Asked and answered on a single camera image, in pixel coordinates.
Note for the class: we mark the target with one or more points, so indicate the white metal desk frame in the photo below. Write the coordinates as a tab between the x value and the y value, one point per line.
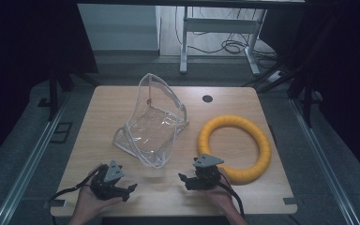
218	25

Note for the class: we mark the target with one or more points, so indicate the person's left hand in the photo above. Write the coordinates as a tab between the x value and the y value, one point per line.
89	203

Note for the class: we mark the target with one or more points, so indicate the clear plastic zipper bag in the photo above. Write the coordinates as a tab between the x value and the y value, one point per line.
151	128

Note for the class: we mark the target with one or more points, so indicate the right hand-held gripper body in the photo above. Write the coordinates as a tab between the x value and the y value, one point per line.
206	175

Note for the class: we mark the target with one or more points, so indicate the black round table grommet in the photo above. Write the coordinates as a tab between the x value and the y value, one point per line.
207	98

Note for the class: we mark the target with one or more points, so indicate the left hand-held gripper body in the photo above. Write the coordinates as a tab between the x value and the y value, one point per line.
106	184

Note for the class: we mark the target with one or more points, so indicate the white power strip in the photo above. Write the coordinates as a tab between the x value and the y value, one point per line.
276	76

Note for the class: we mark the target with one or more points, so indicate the black floor frame plate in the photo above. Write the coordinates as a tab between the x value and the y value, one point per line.
61	132

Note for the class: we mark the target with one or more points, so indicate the black metal stand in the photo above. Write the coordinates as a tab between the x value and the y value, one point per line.
306	90
53	90

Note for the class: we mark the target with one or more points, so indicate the dark curtain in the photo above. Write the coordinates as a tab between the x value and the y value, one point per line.
22	62
347	78

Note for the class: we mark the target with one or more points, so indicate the silver floor rail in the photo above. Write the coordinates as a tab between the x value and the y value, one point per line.
28	168
322	162

